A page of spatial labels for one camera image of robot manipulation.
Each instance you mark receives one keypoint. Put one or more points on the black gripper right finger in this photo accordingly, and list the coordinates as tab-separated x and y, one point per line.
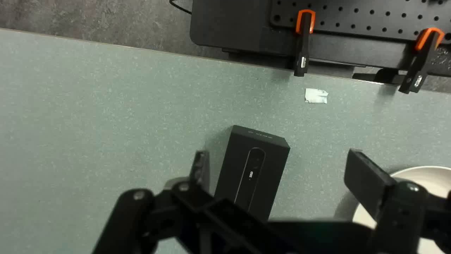
403	216

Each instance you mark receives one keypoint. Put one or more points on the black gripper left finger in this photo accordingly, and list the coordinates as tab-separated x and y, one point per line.
141	220

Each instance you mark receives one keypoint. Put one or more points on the white tape scrap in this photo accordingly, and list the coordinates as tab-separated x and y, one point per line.
316	94

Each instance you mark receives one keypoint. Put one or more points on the white bowl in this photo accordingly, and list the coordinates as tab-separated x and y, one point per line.
432	178

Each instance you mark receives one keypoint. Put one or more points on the black device box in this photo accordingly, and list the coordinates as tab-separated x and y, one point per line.
254	163

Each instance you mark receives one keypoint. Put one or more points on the orange black clamp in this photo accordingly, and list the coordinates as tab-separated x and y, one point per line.
303	42
420	60

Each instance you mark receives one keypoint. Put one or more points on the black perforated pegboard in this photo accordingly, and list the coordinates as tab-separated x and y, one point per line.
367	15

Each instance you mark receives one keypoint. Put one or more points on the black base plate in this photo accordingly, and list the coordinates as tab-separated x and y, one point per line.
226	22

